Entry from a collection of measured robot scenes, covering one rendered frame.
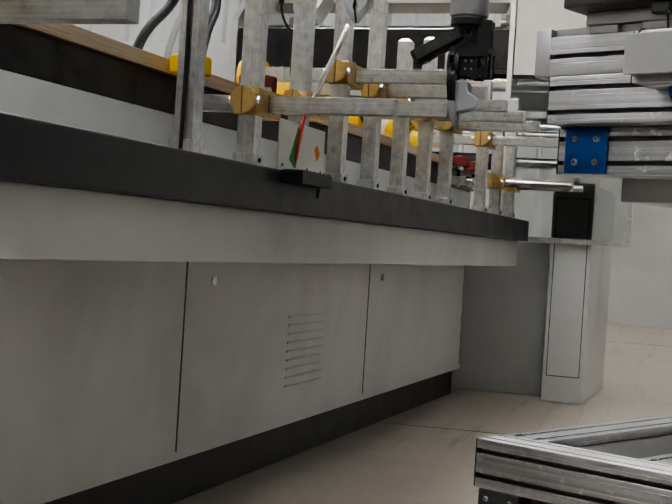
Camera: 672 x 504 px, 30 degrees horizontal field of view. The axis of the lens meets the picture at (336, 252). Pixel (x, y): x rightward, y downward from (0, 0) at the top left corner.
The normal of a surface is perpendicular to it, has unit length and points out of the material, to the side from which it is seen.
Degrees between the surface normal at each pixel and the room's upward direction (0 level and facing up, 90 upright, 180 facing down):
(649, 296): 90
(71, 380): 90
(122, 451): 90
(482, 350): 90
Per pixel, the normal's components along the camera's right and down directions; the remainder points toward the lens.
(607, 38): -0.69, -0.04
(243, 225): 0.94, 0.06
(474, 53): -0.33, -0.01
